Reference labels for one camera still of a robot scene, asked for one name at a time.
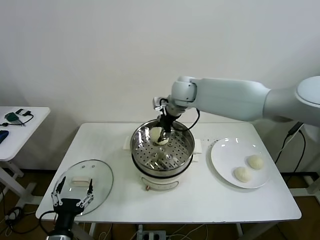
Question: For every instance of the white side table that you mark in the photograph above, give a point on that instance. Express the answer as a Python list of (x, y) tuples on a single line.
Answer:
[(15, 142)]

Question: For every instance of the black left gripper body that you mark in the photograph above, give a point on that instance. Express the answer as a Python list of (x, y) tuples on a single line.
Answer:
[(67, 206)]

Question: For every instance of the grey power strip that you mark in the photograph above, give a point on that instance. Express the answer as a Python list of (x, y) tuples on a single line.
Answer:
[(151, 235)]

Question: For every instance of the white round plate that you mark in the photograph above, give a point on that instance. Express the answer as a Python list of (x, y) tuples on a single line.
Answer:
[(232, 155)]

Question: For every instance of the blue flat object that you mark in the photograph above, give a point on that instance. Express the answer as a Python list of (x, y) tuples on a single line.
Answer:
[(3, 136)]

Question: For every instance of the white table frame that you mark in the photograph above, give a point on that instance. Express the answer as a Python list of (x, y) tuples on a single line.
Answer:
[(93, 228)]

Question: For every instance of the small green device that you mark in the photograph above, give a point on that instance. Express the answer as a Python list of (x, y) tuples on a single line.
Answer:
[(12, 117)]

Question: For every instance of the white steamed baozi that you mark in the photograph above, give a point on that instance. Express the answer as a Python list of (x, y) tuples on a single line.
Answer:
[(165, 142), (155, 133), (255, 162), (242, 174)]

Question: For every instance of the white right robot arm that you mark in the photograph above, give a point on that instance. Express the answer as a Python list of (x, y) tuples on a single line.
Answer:
[(230, 97)]

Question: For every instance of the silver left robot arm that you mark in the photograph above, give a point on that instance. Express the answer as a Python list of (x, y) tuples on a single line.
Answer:
[(60, 235)]

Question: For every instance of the round glass lid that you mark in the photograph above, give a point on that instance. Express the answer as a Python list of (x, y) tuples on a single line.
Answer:
[(100, 182)]

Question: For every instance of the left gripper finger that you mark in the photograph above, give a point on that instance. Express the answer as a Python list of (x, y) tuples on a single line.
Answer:
[(89, 193), (58, 193)]

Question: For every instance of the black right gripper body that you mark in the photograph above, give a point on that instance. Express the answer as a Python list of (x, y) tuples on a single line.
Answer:
[(166, 122)]

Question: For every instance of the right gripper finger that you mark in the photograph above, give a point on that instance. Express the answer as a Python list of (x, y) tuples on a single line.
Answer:
[(169, 130), (162, 138)]

